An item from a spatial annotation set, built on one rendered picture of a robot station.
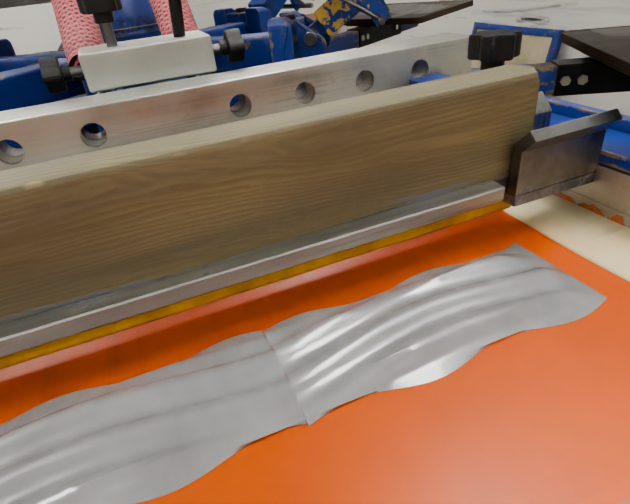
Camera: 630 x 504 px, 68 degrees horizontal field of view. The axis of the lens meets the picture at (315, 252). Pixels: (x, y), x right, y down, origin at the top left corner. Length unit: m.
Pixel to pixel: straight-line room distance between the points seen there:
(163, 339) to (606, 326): 0.24
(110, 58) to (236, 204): 0.29
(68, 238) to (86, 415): 0.08
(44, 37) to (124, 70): 3.89
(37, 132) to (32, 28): 3.93
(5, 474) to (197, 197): 0.14
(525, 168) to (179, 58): 0.34
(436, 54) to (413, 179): 0.30
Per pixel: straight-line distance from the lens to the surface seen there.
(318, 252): 0.26
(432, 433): 0.22
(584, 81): 1.02
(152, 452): 0.23
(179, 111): 0.47
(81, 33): 0.71
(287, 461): 0.21
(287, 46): 0.90
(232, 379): 0.24
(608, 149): 0.38
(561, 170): 0.36
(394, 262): 0.31
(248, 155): 0.24
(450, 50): 0.58
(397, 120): 0.27
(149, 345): 0.28
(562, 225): 0.37
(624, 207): 0.38
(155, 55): 0.51
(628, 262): 0.34
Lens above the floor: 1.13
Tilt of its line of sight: 32 degrees down
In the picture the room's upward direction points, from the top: 7 degrees counter-clockwise
